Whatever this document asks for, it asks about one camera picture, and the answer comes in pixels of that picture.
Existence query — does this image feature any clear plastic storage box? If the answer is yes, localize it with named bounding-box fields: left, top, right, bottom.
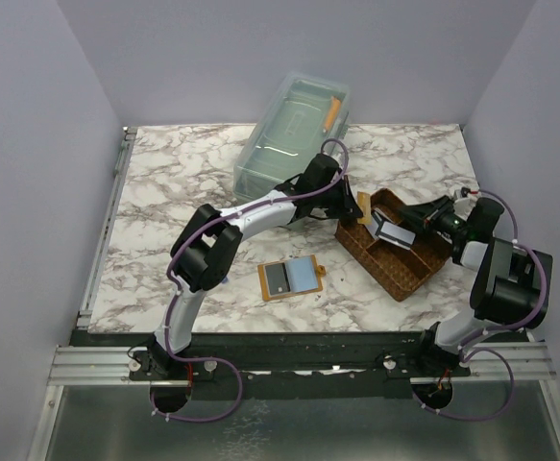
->
left=232, top=72, right=351, bottom=204

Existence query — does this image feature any orange utility knife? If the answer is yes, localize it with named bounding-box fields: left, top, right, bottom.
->
left=323, top=96, right=342, bottom=133

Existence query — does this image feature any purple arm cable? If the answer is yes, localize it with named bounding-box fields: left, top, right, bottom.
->
left=154, top=138, right=349, bottom=424
left=418, top=189, right=549, bottom=422

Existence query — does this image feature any silver credit card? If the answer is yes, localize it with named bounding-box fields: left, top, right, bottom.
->
left=376, top=222, right=416, bottom=251

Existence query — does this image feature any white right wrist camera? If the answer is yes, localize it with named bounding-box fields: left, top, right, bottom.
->
left=451, top=186, right=477, bottom=217

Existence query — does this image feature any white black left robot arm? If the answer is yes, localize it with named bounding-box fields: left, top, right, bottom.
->
left=152, top=153, right=362, bottom=379

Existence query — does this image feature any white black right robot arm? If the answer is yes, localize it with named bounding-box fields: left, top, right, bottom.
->
left=399, top=192, right=553, bottom=376

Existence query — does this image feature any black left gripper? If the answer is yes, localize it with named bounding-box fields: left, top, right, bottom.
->
left=312, top=175, right=360, bottom=219

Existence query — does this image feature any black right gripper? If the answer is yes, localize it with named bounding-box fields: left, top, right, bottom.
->
left=399, top=196, right=471, bottom=242

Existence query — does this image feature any grey credit card stack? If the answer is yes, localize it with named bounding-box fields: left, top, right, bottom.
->
left=365, top=208, right=394, bottom=241

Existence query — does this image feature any tan card holder wallet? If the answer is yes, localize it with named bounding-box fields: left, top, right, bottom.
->
left=257, top=255, right=327, bottom=302

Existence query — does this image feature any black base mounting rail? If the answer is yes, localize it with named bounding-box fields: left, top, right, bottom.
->
left=50, top=329, right=556, bottom=400

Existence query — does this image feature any orange credit card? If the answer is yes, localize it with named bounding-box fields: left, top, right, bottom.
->
left=356, top=191, right=372, bottom=226

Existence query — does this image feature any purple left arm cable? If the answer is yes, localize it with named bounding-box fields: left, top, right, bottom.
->
left=154, top=138, right=349, bottom=424

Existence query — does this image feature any brown woven divided basket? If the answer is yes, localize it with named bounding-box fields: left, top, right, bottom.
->
left=335, top=188, right=451, bottom=302

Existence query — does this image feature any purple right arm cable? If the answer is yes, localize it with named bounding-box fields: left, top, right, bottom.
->
left=418, top=189, right=549, bottom=422

